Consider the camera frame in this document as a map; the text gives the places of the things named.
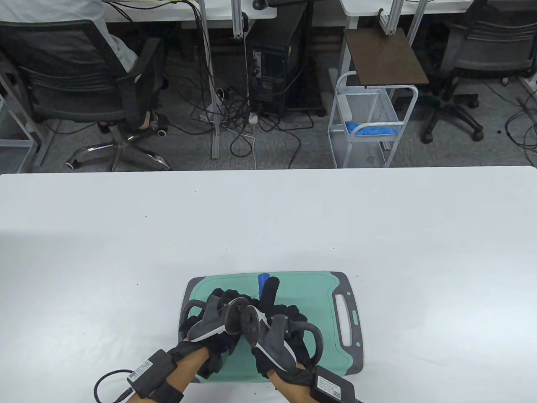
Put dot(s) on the person's left hand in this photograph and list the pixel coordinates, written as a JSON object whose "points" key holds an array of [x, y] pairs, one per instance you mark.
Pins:
{"points": [[222, 346]]}

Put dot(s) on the person's right hand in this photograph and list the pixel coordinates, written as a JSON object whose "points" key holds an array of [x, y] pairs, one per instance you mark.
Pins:
{"points": [[269, 289]]}

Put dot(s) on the blue plastic scraper cutter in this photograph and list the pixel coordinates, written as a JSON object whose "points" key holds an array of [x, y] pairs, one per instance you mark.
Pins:
{"points": [[263, 280]]}

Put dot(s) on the person's right forearm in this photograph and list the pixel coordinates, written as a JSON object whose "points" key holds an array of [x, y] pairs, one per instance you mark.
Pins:
{"points": [[291, 388]]}

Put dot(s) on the person's left forearm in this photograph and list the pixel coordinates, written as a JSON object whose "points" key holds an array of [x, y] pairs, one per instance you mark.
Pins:
{"points": [[188, 369]]}

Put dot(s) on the grey left hand controller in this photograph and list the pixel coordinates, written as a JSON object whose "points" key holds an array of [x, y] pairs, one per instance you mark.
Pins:
{"points": [[205, 321]]}

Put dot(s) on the grey hand controller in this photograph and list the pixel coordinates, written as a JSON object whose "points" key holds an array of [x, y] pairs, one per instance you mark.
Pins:
{"points": [[275, 342], [205, 321]]}

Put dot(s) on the green grey cutting board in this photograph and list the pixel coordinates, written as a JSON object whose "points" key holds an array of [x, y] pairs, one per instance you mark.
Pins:
{"points": [[306, 289]]}

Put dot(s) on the grey right hand controller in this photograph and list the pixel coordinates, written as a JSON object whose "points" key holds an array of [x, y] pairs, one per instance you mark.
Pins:
{"points": [[275, 342]]}

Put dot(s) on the black left wrist sensor box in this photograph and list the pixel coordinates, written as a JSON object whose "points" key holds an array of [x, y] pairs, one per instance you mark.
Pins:
{"points": [[152, 372]]}

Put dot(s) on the white power strip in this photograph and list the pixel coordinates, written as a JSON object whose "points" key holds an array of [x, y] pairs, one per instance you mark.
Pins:
{"points": [[253, 118]]}

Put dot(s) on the blue cloth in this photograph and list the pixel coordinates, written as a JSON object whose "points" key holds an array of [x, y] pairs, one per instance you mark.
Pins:
{"points": [[371, 130]]}

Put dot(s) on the black computer tower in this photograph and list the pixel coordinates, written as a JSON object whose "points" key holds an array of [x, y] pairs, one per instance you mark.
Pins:
{"points": [[272, 63]]}

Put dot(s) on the dark brown board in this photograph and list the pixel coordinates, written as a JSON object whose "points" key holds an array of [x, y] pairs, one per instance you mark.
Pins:
{"points": [[386, 58]]}

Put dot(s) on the white desk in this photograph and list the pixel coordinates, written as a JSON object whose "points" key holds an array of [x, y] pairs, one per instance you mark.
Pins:
{"points": [[218, 12], [365, 6]]}

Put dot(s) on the black computer mouse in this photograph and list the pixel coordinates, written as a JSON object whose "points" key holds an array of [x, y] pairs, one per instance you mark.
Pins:
{"points": [[260, 3]]}

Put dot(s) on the black mesh office chair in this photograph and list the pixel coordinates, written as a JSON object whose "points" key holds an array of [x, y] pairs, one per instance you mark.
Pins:
{"points": [[63, 84]]}

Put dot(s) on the grey mesh office chair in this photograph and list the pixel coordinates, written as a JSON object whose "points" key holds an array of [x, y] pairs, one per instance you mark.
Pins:
{"points": [[482, 50]]}

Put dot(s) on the aluminium profile post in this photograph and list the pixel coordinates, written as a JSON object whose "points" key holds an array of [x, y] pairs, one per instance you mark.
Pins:
{"points": [[239, 21], [417, 21], [391, 19]]}

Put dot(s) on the white metal frame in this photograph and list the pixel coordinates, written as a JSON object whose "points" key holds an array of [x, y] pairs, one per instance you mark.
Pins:
{"points": [[21, 142]]}

